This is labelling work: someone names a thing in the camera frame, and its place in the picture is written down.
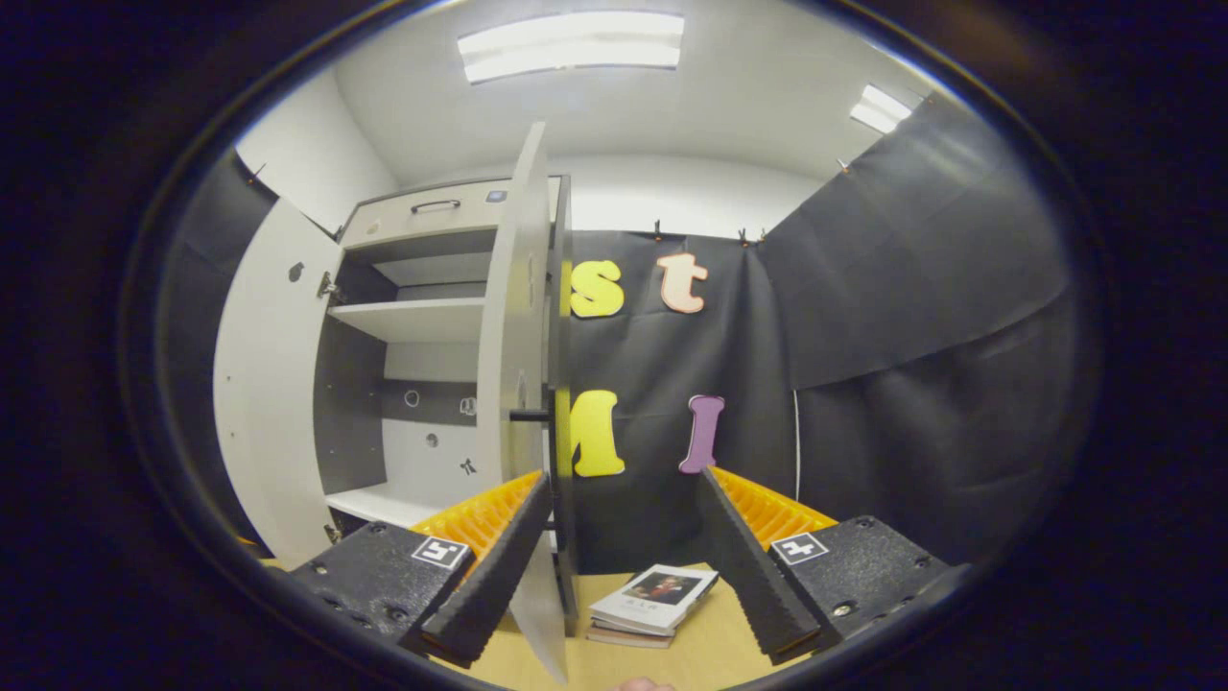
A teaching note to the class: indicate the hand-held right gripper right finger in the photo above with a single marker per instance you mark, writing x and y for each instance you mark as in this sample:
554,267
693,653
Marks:
753,576

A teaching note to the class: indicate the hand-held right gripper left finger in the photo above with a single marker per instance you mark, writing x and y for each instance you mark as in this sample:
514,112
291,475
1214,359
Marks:
484,585

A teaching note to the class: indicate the grey cabinet door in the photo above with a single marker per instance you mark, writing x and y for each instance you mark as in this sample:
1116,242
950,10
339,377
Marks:
513,317
273,384

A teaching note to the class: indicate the grey cabinet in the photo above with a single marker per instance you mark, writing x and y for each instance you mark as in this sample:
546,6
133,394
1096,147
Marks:
413,321

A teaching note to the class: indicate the grey cabinet drawer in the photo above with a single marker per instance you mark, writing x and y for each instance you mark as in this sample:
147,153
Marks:
432,211

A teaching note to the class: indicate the white portrait cover book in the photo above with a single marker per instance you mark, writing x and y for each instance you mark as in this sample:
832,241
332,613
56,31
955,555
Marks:
662,595

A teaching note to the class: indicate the black backdrop cloth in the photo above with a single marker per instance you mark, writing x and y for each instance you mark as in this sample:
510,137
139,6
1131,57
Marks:
911,336

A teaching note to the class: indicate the small ceiling light panel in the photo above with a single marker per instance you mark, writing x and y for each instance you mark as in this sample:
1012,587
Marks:
880,108

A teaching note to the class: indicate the large ceiling light panel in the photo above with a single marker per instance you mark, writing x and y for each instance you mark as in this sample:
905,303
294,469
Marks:
571,46

